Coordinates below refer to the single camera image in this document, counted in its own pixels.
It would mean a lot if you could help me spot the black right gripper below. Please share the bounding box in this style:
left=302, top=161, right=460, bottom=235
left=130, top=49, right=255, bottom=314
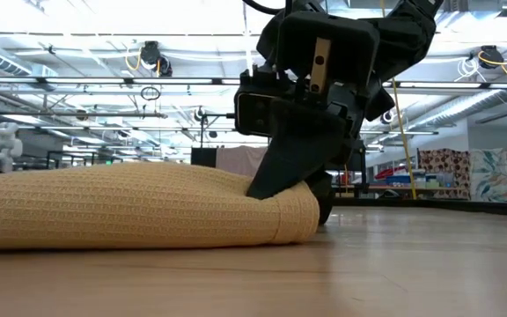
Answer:
left=238, top=9, right=381, bottom=201

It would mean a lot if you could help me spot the orange waffle weave towel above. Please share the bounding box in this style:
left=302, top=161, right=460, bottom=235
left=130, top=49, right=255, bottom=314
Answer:
left=0, top=161, right=321, bottom=251

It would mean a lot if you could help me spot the pink draped cloth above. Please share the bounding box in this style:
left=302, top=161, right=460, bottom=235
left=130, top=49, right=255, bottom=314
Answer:
left=216, top=145, right=268, bottom=178

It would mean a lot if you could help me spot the black distant box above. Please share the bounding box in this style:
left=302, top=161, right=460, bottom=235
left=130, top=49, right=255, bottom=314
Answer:
left=190, top=147, right=218, bottom=169

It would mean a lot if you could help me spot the brown floral fabric panel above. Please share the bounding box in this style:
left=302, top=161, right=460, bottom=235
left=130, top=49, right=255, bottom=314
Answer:
left=418, top=148, right=473, bottom=200

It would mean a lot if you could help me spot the teal leaf fabric panel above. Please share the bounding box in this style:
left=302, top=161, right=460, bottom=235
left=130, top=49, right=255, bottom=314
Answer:
left=470, top=148, right=507, bottom=203

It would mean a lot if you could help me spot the white humanoid robot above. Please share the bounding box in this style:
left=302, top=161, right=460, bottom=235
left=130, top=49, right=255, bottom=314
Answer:
left=0, top=122, right=24, bottom=173

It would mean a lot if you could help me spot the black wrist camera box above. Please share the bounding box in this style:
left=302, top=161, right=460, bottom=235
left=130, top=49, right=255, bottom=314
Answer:
left=233, top=90, right=277, bottom=137

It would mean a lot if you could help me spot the black distant workstation frame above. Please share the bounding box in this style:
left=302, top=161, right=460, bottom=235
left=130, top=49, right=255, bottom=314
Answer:
left=46, top=150, right=114, bottom=169
left=199, top=112, right=237, bottom=149

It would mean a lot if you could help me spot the yellow cable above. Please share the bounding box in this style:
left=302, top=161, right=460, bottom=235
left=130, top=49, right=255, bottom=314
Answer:
left=379, top=0, right=418, bottom=201

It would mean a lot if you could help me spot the black metal table frame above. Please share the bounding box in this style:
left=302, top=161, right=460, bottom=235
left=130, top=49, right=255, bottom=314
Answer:
left=332, top=196, right=507, bottom=217

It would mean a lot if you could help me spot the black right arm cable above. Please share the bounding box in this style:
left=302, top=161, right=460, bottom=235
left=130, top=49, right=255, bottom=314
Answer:
left=241, top=0, right=283, bottom=16

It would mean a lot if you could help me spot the black hanging cable loop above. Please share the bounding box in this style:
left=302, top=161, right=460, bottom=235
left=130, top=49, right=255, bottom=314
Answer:
left=140, top=85, right=162, bottom=101

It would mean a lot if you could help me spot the black ceiling cable reel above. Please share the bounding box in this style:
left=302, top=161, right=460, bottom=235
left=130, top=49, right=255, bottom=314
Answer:
left=468, top=45, right=505, bottom=70
left=140, top=41, right=173, bottom=78

